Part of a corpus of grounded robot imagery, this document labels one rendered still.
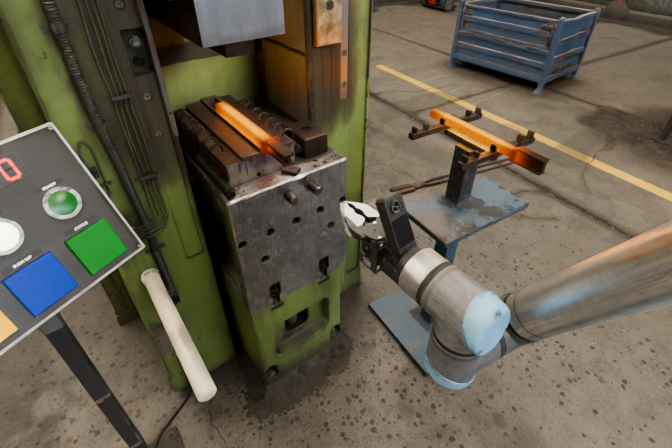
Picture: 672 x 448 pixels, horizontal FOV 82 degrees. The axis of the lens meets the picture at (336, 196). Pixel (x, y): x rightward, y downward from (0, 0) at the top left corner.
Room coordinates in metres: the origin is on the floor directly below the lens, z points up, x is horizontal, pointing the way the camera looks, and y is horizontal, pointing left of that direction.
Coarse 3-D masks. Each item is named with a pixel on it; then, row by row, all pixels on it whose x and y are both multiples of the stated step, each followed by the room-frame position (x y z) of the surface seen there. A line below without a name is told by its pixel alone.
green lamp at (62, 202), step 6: (54, 192) 0.54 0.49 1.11; (60, 192) 0.55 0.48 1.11; (66, 192) 0.55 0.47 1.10; (48, 198) 0.53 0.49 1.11; (54, 198) 0.54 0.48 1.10; (60, 198) 0.54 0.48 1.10; (66, 198) 0.55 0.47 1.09; (72, 198) 0.55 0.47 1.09; (48, 204) 0.52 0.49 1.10; (54, 204) 0.53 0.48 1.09; (60, 204) 0.53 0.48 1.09; (66, 204) 0.54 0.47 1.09; (72, 204) 0.55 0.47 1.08; (54, 210) 0.52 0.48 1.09; (60, 210) 0.53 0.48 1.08; (66, 210) 0.53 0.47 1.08; (72, 210) 0.54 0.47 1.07
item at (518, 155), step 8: (432, 112) 1.23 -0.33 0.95; (440, 112) 1.22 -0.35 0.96; (448, 120) 1.17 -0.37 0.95; (456, 120) 1.16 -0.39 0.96; (456, 128) 1.13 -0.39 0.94; (464, 128) 1.11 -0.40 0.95; (472, 128) 1.10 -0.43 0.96; (472, 136) 1.08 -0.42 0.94; (480, 136) 1.05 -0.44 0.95; (488, 136) 1.05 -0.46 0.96; (488, 144) 1.03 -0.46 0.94; (496, 144) 1.00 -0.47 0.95; (504, 144) 1.00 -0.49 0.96; (504, 152) 0.98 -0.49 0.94; (512, 152) 0.95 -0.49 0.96; (520, 152) 0.95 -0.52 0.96; (528, 152) 0.93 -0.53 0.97; (512, 160) 0.94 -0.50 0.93; (520, 160) 0.94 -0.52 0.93; (528, 160) 0.92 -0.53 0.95; (536, 160) 0.90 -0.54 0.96; (544, 160) 0.89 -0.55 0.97; (528, 168) 0.91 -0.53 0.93; (536, 168) 0.90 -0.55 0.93; (544, 168) 0.89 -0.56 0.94
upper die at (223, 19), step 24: (144, 0) 1.15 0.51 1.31; (168, 0) 0.97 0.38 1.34; (192, 0) 0.84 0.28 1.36; (216, 0) 0.86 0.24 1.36; (240, 0) 0.89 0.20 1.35; (264, 0) 0.93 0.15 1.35; (168, 24) 1.01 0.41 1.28; (192, 24) 0.86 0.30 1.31; (216, 24) 0.86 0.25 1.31; (240, 24) 0.89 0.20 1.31; (264, 24) 0.92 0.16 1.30
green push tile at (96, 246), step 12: (96, 228) 0.53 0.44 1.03; (108, 228) 0.55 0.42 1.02; (72, 240) 0.50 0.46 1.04; (84, 240) 0.51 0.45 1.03; (96, 240) 0.52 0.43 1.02; (108, 240) 0.53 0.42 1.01; (120, 240) 0.54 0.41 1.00; (72, 252) 0.49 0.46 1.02; (84, 252) 0.49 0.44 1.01; (96, 252) 0.50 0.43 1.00; (108, 252) 0.52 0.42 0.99; (120, 252) 0.53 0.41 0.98; (84, 264) 0.48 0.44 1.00; (96, 264) 0.49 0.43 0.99
